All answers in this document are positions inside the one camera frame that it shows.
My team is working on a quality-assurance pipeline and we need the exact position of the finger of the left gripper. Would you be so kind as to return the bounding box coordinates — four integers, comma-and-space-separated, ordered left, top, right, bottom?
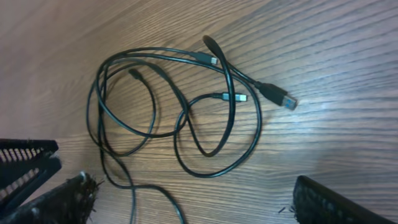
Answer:
1, 139, 62, 215

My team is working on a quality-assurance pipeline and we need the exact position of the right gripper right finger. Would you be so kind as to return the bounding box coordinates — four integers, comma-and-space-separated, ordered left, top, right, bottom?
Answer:
290, 175, 395, 224

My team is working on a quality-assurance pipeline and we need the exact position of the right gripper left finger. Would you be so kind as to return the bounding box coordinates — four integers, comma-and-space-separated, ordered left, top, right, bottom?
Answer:
1, 172, 101, 224

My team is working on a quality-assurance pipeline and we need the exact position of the black USB-A cable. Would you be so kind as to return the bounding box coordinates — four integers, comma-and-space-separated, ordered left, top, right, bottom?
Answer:
95, 46, 299, 179

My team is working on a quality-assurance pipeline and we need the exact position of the black short USB cable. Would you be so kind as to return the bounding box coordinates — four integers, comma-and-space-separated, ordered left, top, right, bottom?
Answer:
127, 34, 248, 158

